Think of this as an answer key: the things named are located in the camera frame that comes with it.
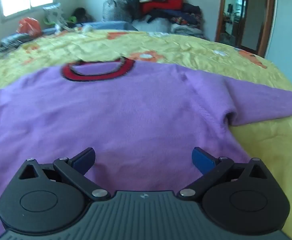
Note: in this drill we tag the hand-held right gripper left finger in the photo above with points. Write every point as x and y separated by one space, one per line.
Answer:
86 159

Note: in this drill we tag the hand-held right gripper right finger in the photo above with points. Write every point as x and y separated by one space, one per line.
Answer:
202 161

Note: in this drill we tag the purple sweater red collar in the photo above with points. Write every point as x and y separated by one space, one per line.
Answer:
126 110

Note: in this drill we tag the dark patterned clothes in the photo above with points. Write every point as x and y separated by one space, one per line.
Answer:
13 41

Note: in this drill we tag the pile of folded clothes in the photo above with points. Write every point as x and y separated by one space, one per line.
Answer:
166 7

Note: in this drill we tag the yellow carrot print bedspread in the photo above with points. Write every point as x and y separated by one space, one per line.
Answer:
186 52

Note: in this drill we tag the blue quilted blanket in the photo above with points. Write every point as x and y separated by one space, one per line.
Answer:
110 26

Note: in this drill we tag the green plastic chair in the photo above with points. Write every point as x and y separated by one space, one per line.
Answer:
72 19

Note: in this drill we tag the orange plastic bag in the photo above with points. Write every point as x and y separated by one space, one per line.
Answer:
28 27

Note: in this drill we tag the black backpack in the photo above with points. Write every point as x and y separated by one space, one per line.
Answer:
82 15

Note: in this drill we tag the floral grey pillow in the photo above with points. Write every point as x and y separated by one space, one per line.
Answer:
52 12

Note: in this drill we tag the black white checkered bag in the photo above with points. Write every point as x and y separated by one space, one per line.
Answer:
115 10

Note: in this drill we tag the white wardrobe door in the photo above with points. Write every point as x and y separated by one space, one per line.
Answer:
289 22

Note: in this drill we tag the brown wooden door frame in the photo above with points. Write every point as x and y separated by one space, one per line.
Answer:
268 17

